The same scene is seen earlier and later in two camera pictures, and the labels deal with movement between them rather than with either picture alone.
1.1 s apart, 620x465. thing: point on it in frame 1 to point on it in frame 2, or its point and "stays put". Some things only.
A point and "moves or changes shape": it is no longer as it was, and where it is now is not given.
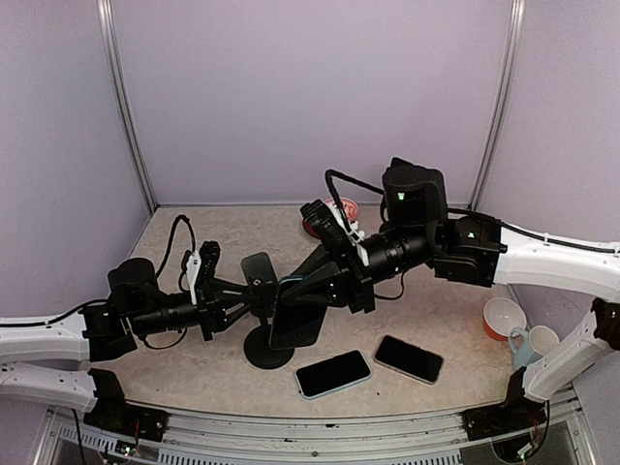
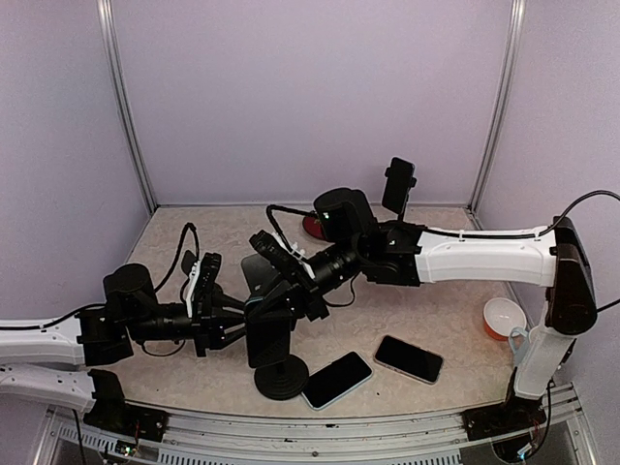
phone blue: x=294 y=325 moves or changes shape
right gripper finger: x=321 y=292 to x=271 y=316
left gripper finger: x=229 y=292 to x=229 y=304
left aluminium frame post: x=106 y=13 stays put
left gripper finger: x=232 y=317 to x=233 y=334
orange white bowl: x=501 y=316 stays put
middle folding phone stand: x=260 y=274 stays put
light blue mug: x=521 y=349 stays put
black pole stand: x=263 y=297 to x=283 y=380
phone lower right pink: x=408 y=358 stays put
